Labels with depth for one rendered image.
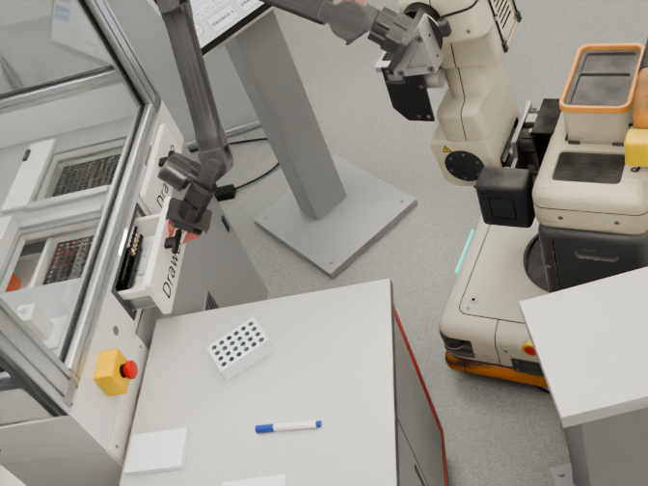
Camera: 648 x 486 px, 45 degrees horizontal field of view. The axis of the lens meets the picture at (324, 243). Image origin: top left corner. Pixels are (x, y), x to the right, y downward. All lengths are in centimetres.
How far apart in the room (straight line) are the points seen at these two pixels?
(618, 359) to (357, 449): 52
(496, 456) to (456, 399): 22
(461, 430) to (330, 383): 83
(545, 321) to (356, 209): 153
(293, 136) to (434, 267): 68
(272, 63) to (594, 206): 128
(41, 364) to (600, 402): 103
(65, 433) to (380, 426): 63
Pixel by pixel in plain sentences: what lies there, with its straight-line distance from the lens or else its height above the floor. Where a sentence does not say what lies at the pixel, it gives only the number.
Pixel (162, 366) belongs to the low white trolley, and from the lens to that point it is 185.
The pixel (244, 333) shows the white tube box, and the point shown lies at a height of 80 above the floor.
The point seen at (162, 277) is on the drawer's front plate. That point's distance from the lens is 184.
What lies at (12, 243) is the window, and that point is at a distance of 159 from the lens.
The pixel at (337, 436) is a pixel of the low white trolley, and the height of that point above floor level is 76.
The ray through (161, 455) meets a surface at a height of 78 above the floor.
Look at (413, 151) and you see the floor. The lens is 325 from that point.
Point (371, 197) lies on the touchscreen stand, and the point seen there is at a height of 4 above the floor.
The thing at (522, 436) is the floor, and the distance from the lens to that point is 237.
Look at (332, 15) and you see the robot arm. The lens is 164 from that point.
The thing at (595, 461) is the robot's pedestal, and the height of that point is 49.
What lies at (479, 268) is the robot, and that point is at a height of 28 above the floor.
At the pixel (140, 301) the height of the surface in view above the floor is 86.
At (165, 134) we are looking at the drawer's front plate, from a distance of 222.
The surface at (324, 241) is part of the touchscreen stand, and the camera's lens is 296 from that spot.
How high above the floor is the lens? 206
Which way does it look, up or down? 43 degrees down
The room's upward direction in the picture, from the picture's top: 24 degrees counter-clockwise
